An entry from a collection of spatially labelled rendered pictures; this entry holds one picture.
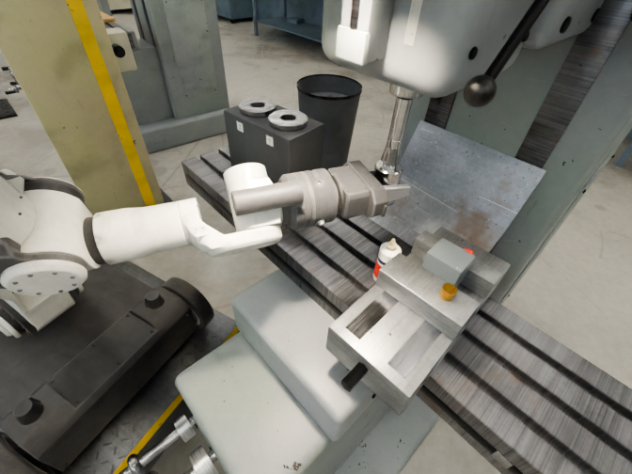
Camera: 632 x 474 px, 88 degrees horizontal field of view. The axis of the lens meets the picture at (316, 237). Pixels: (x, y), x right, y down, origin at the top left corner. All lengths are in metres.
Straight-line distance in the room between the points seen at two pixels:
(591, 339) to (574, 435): 1.57
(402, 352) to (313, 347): 0.21
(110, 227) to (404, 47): 0.41
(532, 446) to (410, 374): 0.20
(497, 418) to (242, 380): 0.48
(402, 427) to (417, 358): 0.83
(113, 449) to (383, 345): 0.86
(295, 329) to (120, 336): 0.57
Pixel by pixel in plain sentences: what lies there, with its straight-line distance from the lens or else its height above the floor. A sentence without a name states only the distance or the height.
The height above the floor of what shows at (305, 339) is 0.85.
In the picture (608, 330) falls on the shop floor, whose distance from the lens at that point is 2.32.
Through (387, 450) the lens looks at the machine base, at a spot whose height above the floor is 0.20.
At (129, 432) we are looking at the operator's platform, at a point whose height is 0.40.
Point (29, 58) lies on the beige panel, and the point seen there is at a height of 0.97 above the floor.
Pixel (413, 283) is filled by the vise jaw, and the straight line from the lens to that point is 0.55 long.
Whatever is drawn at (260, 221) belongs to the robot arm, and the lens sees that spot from 0.47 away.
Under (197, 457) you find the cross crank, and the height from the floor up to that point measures 0.66.
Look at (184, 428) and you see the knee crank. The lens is 0.99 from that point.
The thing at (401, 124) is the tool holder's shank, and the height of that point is 1.24.
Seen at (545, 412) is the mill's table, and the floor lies 0.93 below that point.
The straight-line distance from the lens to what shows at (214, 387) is 0.79.
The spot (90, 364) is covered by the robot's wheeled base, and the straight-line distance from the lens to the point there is 1.09.
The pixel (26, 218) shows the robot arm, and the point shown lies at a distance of 0.47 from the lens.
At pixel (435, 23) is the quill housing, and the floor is 1.38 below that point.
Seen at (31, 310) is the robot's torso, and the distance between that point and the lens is 1.07.
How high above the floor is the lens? 1.44
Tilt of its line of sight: 43 degrees down
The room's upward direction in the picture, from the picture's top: 4 degrees clockwise
